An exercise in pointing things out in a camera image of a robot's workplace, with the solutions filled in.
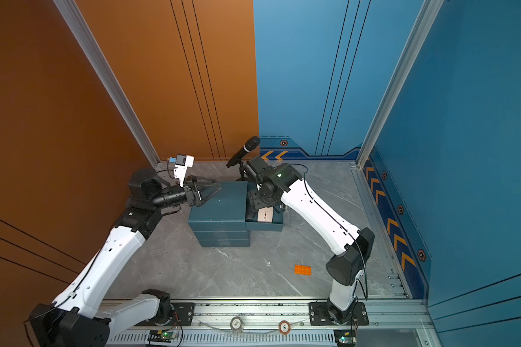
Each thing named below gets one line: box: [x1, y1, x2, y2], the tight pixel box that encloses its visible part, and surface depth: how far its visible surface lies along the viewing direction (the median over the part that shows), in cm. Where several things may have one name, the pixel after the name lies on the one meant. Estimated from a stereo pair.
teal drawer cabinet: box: [188, 181, 251, 248], surface depth 76 cm
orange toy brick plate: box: [293, 264, 312, 276], surface depth 84 cm
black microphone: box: [226, 135, 261, 168], surface depth 88 cm
